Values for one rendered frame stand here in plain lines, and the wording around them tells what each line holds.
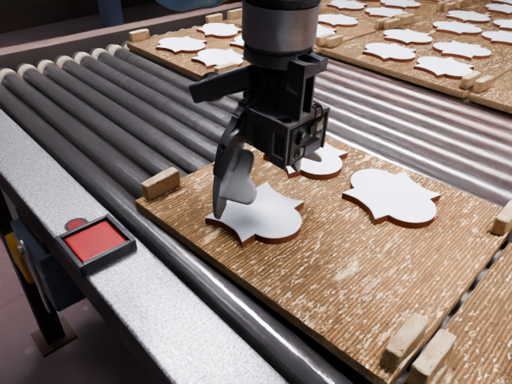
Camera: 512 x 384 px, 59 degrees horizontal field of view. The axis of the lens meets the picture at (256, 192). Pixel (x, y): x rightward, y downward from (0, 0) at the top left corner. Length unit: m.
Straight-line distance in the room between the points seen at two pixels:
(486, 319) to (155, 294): 0.36
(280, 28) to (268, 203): 0.26
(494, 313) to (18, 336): 1.59
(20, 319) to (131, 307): 1.37
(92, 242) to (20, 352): 1.21
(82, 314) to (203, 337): 1.35
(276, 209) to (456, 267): 0.23
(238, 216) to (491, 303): 0.31
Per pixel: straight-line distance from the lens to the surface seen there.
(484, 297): 0.56
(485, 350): 0.51
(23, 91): 1.18
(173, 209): 0.63
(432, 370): 0.44
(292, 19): 0.44
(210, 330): 0.50
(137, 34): 1.38
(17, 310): 1.94
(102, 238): 0.62
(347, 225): 0.61
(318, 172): 0.69
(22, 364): 1.76
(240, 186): 0.50
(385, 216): 0.62
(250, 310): 0.51
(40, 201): 0.75
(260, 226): 0.57
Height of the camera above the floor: 1.31
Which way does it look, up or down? 35 degrees down
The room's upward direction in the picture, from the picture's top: straight up
